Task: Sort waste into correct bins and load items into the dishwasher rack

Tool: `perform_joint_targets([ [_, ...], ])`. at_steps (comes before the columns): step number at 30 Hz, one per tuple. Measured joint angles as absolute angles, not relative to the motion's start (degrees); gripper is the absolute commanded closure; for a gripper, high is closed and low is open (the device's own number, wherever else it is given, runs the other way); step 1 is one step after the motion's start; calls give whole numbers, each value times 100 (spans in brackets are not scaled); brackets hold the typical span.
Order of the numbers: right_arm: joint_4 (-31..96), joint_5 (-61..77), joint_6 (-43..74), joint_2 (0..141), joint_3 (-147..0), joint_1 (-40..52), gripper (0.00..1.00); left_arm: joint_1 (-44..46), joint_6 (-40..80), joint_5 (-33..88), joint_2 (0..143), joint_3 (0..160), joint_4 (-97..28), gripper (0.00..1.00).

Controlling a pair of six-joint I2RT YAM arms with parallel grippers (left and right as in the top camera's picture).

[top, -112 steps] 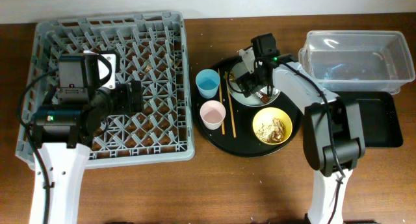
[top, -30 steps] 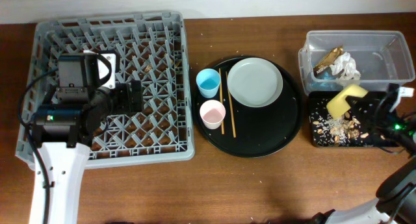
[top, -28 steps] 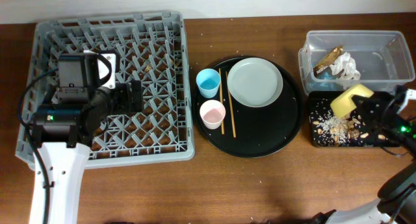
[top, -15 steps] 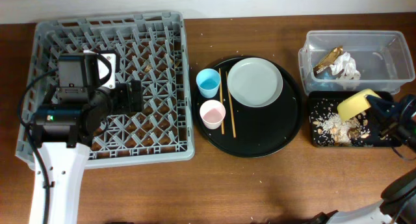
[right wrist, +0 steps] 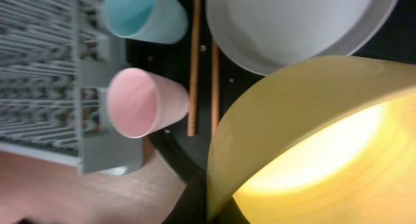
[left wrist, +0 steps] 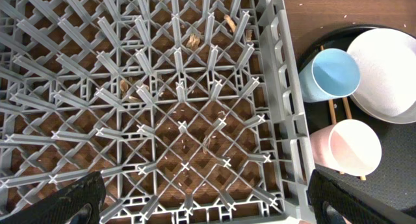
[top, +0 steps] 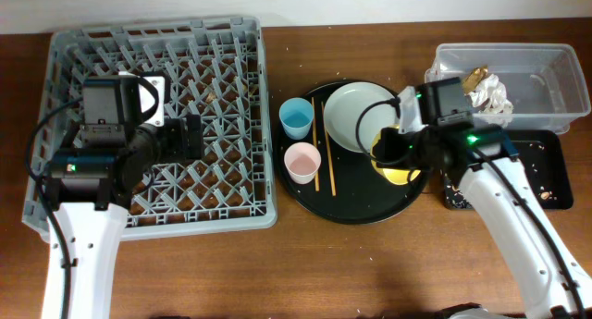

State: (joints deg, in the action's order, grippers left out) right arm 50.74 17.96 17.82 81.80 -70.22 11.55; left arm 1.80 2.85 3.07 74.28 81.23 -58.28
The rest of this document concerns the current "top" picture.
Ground light blue cup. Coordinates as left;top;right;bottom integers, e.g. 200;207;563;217
279;98;315;140

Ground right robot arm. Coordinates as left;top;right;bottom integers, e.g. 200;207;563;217
366;78;591;318

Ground clear plastic bin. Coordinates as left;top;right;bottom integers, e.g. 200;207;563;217
425;43;591;134

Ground grey plate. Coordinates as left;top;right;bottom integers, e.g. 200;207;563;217
324;82;398;153

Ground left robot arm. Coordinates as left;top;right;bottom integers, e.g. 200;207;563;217
35;72;204;318

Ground wooden chopstick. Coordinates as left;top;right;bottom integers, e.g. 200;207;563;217
320;101;337;197
311;97;322;192

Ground yellow bowl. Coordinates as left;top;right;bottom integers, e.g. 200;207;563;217
371;125;422;186

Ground white tissue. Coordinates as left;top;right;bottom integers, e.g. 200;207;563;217
468;74;514;128

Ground black rectangular tray bin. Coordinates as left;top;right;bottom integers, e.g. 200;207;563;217
442;129;574;210

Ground food scraps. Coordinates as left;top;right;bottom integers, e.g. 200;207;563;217
446;141;563;209

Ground round black tray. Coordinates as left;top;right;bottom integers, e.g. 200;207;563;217
273;81;431;225

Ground gold spoon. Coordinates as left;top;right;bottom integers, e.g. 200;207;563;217
462;66;488;95

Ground pink cup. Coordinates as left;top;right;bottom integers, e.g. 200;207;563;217
283;142;315;185

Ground grey dishwasher rack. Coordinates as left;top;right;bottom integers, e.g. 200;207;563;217
28;17;278;240

